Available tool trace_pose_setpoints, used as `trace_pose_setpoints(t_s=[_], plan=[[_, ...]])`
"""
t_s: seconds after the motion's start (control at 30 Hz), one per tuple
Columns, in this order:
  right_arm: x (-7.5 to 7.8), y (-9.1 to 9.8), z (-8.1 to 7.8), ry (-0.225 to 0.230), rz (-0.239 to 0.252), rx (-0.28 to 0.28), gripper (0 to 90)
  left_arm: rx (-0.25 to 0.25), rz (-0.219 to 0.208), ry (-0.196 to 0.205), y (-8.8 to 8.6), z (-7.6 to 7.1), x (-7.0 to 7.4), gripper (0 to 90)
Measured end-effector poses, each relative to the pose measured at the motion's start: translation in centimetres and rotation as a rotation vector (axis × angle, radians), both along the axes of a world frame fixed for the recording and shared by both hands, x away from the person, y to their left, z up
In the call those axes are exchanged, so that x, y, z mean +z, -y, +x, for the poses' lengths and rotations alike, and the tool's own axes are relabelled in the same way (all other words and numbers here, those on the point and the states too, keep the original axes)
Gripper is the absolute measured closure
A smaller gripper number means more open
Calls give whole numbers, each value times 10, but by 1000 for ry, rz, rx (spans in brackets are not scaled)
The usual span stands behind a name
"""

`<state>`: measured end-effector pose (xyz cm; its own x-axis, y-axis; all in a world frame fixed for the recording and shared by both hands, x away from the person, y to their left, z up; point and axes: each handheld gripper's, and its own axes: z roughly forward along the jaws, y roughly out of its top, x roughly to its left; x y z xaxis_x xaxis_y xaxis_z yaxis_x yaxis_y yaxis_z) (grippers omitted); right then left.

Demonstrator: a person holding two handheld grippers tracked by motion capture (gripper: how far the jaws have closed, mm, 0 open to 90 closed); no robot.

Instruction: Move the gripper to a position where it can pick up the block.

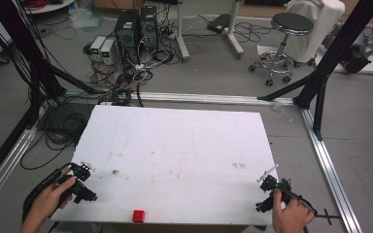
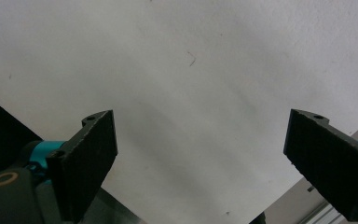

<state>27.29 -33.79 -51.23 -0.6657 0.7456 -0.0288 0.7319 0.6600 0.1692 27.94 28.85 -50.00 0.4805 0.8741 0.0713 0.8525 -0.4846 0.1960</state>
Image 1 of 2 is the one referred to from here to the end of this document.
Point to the white cloth-covered object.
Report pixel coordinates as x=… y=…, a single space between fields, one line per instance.
x=320 y=19

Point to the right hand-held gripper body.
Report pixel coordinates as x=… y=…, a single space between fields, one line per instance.
x=273 y=191

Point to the white round table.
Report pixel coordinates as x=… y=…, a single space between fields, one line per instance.
x=50 y=6

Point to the slim black computer tower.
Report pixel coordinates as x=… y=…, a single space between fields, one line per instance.
x=149 y=26

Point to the black device on white board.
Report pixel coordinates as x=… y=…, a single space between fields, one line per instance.
x=357 y=59

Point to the person's right hand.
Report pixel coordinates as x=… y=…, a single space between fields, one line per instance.
x=291 y=215

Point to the black round swivel stool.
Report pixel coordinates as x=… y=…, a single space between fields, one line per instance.
x=288 y=32

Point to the white desk leg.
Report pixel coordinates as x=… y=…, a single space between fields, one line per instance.
x=234 y=32
x=181 y=35

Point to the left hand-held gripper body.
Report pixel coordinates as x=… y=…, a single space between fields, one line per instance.
x=81 y=191

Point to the flat black box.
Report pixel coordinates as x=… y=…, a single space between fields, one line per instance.
x=218 y=23

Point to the person's left hand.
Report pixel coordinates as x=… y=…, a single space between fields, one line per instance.
x=47 y=202

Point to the clear plastic bag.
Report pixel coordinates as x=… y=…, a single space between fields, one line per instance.
x=84 y=17

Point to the white bench power supply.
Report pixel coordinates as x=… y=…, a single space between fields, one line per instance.
x=108 y=51
x=97 y=47

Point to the small red cube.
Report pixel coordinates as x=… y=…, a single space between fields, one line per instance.
x=138 y=216

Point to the large black computer tower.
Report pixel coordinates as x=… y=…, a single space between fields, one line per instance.
x=127 y=34

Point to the aluminium floor rail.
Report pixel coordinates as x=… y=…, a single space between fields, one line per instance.
x=330 y=171
x=207 y=97
x=6 y=168

